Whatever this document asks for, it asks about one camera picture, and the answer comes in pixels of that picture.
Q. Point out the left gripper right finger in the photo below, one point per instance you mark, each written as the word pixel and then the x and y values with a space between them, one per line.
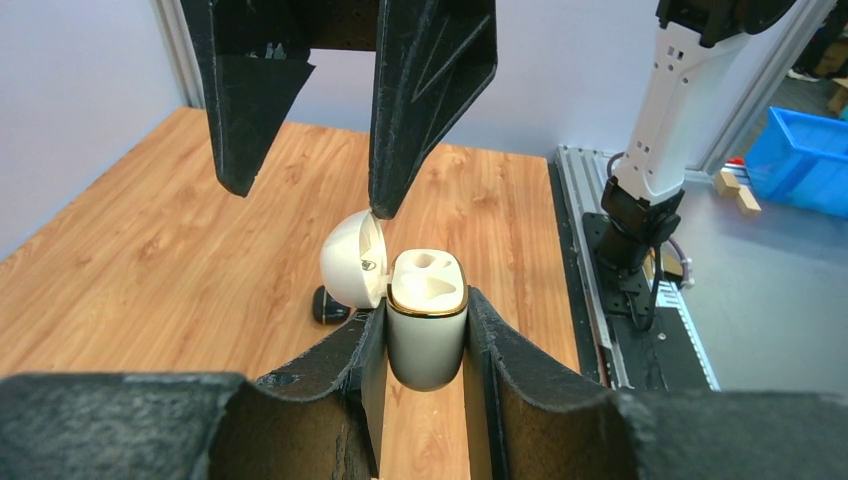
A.
pixel 530 417

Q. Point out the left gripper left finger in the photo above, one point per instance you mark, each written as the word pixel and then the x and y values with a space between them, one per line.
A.
pixel 319 416

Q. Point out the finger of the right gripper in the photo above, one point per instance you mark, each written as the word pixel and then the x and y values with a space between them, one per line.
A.
pixel 253 61
pixel 433 60

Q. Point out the black charging case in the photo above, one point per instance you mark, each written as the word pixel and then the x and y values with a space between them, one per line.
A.
pixel 326 310

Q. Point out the white charging case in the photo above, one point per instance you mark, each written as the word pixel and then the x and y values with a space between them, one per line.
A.
pixel 425 292

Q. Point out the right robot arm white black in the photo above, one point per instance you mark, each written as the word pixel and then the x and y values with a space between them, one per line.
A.
pixel 696 44

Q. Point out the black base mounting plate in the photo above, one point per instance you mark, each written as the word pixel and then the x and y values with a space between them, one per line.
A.
pixel 636 318

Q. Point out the wooden block pieces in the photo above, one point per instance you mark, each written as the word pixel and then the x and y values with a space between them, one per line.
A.
pixel 728 186

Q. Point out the blue plastic bin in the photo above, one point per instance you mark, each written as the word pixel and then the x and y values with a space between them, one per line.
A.
pixel 800 160

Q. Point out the left corner aluminium post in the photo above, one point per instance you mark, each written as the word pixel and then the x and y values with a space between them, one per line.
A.
pixel 174 29

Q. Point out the corner aluminium post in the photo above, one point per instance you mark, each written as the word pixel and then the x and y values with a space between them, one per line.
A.
pixel 752 80
pixel 174 29

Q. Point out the aluminium rail frame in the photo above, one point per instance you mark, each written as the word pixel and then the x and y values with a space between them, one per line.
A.
pixel 596 199

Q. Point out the right corner aluminium post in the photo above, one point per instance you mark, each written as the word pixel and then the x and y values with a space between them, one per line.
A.
pixel 752 80

